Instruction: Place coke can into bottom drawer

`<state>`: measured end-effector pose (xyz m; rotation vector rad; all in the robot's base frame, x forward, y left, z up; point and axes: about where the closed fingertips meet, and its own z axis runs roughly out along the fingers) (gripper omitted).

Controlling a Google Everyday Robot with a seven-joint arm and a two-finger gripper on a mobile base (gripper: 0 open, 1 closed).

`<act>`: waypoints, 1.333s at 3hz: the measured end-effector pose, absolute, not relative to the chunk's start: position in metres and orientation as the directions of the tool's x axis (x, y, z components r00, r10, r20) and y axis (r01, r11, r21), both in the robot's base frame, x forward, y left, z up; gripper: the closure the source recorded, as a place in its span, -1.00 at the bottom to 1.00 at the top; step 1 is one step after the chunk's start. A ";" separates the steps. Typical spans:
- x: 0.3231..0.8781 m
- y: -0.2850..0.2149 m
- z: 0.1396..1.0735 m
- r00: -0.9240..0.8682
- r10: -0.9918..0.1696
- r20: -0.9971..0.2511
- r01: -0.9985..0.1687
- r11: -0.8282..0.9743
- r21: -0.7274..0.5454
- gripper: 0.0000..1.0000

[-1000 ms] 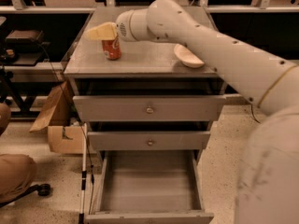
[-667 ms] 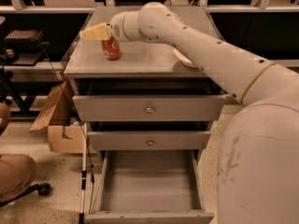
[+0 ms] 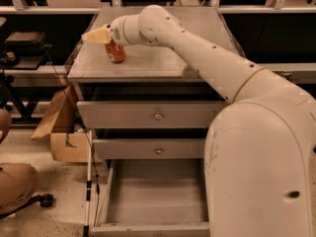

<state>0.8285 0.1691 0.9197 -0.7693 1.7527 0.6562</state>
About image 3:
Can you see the brown cardboard box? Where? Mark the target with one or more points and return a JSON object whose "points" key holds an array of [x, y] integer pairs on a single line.
{"points": [[58, 124]]}

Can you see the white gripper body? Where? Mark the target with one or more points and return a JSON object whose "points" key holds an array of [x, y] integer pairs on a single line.
{"points": [[116, 35]]}

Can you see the grey top drawer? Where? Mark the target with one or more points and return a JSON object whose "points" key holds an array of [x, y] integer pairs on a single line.
{"points": [[150, 105]]}

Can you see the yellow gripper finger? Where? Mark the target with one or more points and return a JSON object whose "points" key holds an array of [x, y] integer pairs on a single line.
{"points": [[99, 35]]}

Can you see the person's tan trouser legs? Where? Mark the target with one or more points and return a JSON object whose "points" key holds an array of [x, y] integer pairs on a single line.
{"points": [[18, 183]]}

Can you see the red coke can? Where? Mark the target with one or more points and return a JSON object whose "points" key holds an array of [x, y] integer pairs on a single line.
{"points": [[115, 52]]}

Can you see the black chair base with wheel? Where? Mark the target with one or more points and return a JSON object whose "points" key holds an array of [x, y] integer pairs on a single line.
{"points": [[44, 201]]}

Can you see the grey drawer cabinet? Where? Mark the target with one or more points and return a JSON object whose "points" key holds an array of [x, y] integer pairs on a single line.
{"points": [[144, 63]]}

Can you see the grey open bottom drawer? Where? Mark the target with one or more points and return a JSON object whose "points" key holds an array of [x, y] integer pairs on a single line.
{"points": [[154, 198]]}

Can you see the black device on stand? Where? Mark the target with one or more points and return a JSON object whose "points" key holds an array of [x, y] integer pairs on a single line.
{"points": [[20, 51]]}

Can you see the grey middle drawer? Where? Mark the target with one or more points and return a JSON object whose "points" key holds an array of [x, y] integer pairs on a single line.
{"points": [[150, 143]]}

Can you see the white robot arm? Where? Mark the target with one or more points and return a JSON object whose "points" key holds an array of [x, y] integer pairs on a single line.
{"points": [[257, 150]]}

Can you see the white and black pole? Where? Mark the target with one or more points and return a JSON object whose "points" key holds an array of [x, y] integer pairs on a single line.
{"points": [[86, 230]]}

